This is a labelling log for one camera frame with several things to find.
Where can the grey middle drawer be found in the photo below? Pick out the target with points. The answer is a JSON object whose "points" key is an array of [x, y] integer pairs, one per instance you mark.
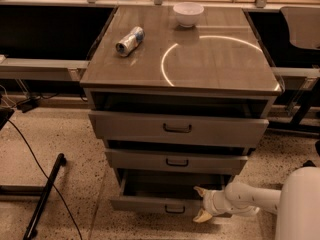
{"points": [[175, 162]]}

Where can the grey desk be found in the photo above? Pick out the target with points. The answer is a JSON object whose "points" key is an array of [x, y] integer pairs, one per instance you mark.
{"points": [[42, 69], [303, 79]]}

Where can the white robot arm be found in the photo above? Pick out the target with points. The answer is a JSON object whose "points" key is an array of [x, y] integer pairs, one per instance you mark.
{"points": [[296, 204]]}

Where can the white bowl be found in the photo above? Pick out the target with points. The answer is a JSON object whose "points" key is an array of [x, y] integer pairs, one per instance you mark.
{"points": [[188, 14]]}

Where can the grey bottom drawer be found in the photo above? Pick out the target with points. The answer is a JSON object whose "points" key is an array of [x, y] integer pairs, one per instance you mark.
{"points": [[164, 192]]}

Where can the grey top drawer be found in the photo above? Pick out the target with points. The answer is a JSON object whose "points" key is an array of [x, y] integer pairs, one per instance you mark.
{"points": [[178, 129]]}

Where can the silver blue drink can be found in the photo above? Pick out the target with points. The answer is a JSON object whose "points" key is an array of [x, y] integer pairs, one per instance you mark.
{"points": [[130, 42]]}

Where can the grey desk right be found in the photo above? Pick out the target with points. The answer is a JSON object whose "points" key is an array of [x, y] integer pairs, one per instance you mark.
{"points": [[303, 79]]}

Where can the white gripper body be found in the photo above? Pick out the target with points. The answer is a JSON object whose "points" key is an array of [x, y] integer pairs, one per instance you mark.
{"points": [[210, 201]]}

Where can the black metal stand leg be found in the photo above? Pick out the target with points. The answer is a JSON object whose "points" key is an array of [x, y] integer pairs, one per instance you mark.
{"points": [[31, 230]]}

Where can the grey drawer cabinet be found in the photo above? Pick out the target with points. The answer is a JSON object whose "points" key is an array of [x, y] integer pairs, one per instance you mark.
{"points": [[214, 69]]}

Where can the grey drawer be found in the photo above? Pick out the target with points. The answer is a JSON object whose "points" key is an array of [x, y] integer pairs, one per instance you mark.
{"points": [[175, 162], [178, 129], [164, 192]]}

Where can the grey desk left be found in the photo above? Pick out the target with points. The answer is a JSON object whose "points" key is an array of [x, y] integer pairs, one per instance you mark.
{"points": [[42, 69]]}

